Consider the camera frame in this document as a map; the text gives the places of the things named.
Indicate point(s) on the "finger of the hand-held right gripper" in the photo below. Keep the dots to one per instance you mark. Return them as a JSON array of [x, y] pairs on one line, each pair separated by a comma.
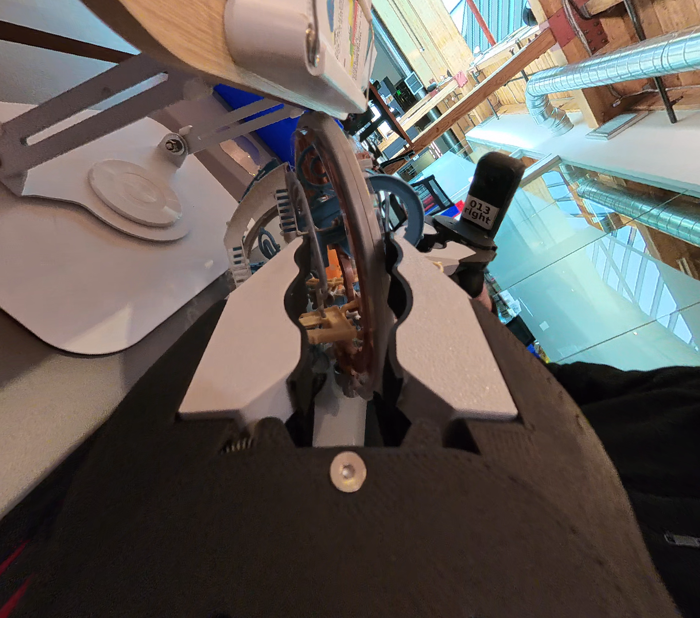
[[465, 262]]

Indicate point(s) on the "marble maze ball toy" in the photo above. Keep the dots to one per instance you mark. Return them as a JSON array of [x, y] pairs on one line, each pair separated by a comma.
[[355, 202]]

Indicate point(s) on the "black office chair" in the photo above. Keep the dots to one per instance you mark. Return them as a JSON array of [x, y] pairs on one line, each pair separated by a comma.
[[432, 194]]

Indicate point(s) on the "wooden-edged table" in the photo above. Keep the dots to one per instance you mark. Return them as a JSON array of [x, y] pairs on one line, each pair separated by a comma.
[[391, 115]]

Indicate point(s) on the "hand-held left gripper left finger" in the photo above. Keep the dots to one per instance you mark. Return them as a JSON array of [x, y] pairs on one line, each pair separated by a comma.
[[240, 355]]

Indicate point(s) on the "silver ventilation duct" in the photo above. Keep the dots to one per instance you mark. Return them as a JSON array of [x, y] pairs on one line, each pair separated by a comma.
[[612, 66], [645, 208]]

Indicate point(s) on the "blue storage bin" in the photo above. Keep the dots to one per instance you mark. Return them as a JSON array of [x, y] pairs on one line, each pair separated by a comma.
[[262, 126]]

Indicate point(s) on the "white ceiling vent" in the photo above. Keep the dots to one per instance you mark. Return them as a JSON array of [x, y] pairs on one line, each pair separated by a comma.
[[618, 126]]

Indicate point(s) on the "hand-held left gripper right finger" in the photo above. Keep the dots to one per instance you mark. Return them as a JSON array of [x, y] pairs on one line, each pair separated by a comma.
[[454, 355]]

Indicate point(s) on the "person's torso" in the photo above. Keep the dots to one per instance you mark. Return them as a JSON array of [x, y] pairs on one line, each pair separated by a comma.
[[645, 437]]

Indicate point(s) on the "person's right hand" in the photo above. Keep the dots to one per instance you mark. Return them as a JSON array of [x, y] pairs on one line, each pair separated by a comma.
[[486, 301]]

